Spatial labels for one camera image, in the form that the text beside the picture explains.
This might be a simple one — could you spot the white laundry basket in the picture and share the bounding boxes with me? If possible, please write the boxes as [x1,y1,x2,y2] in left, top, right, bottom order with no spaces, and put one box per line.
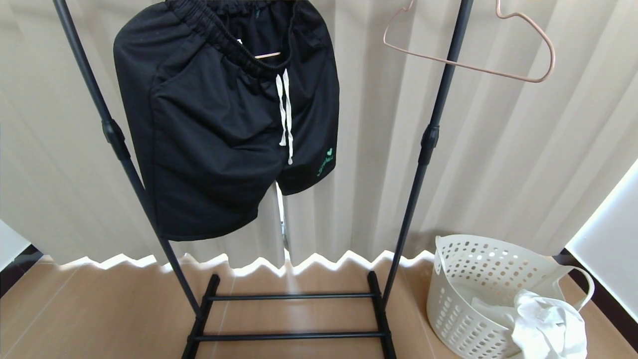
[426,234,595,359]

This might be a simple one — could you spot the white garment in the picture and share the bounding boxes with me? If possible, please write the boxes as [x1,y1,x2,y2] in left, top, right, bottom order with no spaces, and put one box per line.
[471,289,588,359]

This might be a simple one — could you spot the beige curtain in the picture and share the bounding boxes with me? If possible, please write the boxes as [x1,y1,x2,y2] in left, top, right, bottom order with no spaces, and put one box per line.
[0,0,638,267]

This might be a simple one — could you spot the black shorts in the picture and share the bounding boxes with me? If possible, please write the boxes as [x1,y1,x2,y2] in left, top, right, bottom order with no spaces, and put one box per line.
[114,0,340,241]

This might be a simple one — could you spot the black clothes rack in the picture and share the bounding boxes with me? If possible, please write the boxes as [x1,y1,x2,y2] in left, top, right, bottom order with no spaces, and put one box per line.
[52,0,474,359]

